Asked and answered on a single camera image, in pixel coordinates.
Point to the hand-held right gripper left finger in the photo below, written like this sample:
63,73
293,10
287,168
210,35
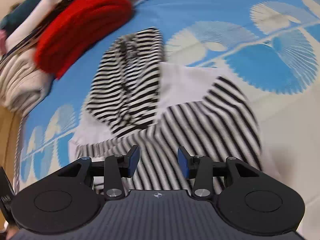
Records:
133,160

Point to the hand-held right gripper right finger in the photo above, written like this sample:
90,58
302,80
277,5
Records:
183,161

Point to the black white striped shirt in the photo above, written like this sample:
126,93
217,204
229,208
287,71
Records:
140,97

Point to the beige folded blanket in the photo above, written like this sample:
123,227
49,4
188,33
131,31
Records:
22,85

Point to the red folded blanket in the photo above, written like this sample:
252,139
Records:
82,27

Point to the blue patterned bed mat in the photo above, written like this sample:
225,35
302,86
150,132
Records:
212,12

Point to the pink white cloth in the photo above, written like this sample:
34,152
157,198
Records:
2,41

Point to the white folded blanket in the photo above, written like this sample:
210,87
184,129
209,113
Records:
42,12

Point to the dark teal shark plush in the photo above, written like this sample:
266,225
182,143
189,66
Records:
22,7

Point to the wooden bed frame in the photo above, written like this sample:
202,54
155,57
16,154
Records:
8,135

